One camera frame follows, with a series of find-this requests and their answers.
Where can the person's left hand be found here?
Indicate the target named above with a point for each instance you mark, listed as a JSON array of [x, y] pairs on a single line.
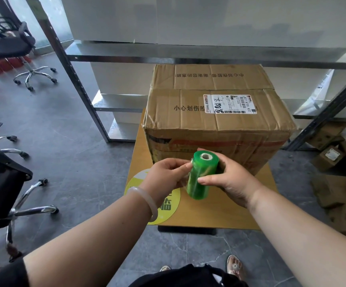
[[161, 177]]

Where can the person's right hand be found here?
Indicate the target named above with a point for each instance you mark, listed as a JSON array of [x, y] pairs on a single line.
[[235, 182]]

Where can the person's right thumb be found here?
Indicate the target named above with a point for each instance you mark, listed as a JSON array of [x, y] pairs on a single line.
[[210, 179]]

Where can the person's left thumb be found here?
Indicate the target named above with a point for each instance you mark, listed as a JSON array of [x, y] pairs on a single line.
[[180, 165]]

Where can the green stretch film roll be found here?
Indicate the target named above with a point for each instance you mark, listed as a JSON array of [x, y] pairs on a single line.
[[199, 173]]

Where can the person's right forearm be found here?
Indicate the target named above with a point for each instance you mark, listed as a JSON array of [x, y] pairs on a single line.
[[304, 236]]

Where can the person's left forearm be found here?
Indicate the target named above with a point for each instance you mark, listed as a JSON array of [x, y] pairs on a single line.
[[95, 245]]

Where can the small wooden table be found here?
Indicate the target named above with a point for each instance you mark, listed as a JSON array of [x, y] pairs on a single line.
[[214, 212]]

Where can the yellow round sticker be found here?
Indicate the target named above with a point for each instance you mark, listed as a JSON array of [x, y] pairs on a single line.
[[137, 183]]

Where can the white jade bangle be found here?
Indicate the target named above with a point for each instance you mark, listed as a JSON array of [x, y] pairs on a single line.
[[150, 203]]

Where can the large brown cardboard box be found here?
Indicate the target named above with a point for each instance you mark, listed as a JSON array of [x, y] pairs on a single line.
[[220, 128]]

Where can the white shipping label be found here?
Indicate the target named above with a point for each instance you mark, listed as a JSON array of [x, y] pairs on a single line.
[[229, 103]]

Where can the person's right foot in sandal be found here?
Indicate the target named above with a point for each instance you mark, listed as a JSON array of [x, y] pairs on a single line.
[[235, 267]]

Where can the person's left foot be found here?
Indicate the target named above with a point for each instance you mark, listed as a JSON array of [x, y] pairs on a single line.
[[164, 268]]

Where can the person's black clothing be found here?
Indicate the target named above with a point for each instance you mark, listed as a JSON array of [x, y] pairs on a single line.
[[190, 277]]

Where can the small labelled cardboard box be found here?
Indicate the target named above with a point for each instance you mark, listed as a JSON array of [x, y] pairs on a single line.
[[329, 156]]

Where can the grey metal shelf rack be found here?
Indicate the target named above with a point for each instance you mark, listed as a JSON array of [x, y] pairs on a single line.
[[80, 83]]

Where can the large white board panel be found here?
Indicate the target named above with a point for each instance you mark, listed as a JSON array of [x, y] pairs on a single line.
[[208, 17]]

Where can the black mesh office chair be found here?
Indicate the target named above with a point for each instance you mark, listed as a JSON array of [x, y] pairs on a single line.
[[2, 191]]

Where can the black office chair chrome base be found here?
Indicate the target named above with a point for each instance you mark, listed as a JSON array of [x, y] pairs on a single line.
[[8, 46]]

